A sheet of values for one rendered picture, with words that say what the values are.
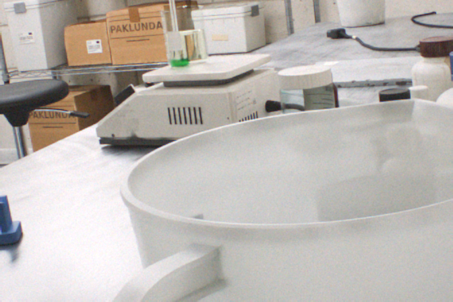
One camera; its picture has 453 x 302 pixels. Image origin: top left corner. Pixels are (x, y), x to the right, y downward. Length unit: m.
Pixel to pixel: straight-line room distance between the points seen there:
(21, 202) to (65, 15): 2.91
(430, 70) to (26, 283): 0.42
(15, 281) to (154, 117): 0.37
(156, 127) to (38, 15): 2.62
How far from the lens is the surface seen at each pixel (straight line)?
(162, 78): 0.89
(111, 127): 0.95
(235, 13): 3.15
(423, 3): 3.27
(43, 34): 3.52
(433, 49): 0.77
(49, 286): 0.57
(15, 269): 0.62
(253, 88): 0.90
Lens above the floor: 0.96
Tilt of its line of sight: 13 degrees down
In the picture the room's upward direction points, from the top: 7 degrees counter-clockwise
